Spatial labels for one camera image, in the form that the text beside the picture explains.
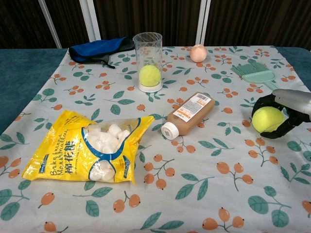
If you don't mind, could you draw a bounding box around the brown sauce bottle white cap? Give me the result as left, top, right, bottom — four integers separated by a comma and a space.
161, 91, 216, 140

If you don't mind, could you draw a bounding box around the floral patterned tablecloth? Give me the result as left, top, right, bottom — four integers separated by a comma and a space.
0, 45, 311, 233

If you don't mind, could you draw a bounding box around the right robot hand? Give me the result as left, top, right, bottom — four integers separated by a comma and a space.
251, 88, 311, 139

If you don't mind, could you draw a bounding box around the yellow marshmallow bag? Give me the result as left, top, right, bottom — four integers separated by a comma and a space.
21, 109, 156, 185

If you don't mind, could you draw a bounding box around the pink peach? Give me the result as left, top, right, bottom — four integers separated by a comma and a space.
190, 44, 207, 63

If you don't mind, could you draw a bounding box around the clear plastic cup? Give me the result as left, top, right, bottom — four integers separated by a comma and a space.
133, 32, 163, 93

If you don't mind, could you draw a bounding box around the blue and black cloth pouch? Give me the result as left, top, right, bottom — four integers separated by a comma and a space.
68, 36, 135, 69

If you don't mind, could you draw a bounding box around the green plastic brush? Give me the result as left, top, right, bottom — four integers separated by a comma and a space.
230, 59, 279, 90

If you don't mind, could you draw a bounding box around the yellow tennis ball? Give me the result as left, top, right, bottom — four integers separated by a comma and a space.
252, 106, 285, 133
138, 65, 161, 87

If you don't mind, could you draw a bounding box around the white vertical frame post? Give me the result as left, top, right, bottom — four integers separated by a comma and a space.
37, 0, 63, 49
80, 0, 102, 41
196, 0, 211, 47

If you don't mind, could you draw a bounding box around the teal table cover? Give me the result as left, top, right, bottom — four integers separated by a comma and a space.
0, 47, 69, 135

